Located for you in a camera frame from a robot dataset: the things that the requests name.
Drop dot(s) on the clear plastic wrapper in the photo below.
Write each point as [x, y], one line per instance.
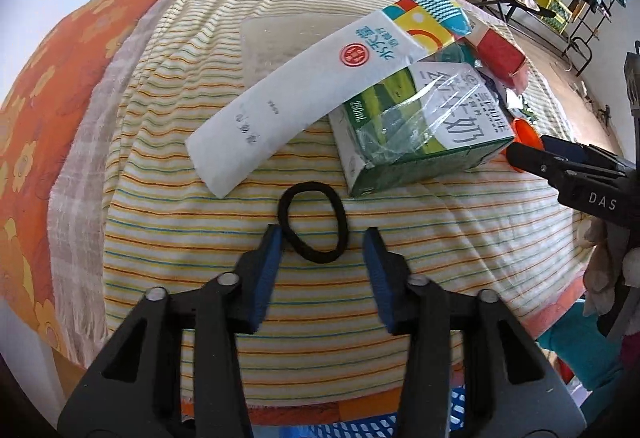
[435, 115]

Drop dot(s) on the white paper food wrapper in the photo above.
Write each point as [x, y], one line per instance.
[300, 87]

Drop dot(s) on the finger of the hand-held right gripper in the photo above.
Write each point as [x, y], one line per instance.
[535, 160]
[575, 148]

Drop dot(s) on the red and white carton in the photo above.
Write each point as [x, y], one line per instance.
[500, 50]

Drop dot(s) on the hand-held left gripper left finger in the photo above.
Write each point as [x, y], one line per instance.
[265, 268]

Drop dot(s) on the yellow striped blanket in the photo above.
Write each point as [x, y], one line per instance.
[200, 228]

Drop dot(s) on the beige plaid blanket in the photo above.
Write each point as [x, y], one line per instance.
[85, 198]

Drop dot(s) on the yellow plastic crate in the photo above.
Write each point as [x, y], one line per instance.
[552, 5]

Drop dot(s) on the green milk carton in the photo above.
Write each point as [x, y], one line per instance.
[400, 170]

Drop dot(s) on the blue plastic basket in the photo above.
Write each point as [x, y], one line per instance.
[360, 425]

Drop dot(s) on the person's right hand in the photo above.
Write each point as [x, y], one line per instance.
[602, 268]

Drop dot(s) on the black clothes rack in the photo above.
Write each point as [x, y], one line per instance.
[612, 17]

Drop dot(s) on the person's right forearm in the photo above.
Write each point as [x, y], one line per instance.
[575, 348]

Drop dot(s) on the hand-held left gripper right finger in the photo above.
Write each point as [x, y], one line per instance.
[379, 273]

